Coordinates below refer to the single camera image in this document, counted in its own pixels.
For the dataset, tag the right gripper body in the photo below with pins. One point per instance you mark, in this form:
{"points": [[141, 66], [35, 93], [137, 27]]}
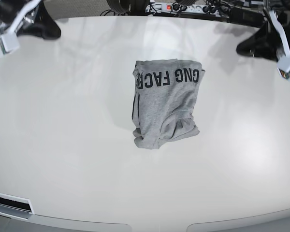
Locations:
{"points": [[14, 14]]}

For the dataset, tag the grey t-shirt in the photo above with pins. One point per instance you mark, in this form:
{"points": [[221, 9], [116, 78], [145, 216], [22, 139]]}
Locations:
{"points": [[165, 95]]}

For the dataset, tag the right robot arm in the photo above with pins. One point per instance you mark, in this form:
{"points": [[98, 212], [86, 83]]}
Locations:
{"points": [[27, 17]]}

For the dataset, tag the black box background right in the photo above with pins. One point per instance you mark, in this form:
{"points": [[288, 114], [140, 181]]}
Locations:
{"points": [[245, 17]]}

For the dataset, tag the white power strip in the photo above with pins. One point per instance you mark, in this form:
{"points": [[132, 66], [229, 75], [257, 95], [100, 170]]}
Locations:
{"points": [[216, 9]]}

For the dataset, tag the white slotted bracket table edge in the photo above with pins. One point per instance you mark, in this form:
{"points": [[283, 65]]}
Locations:
{"points": [[15, 207]]}

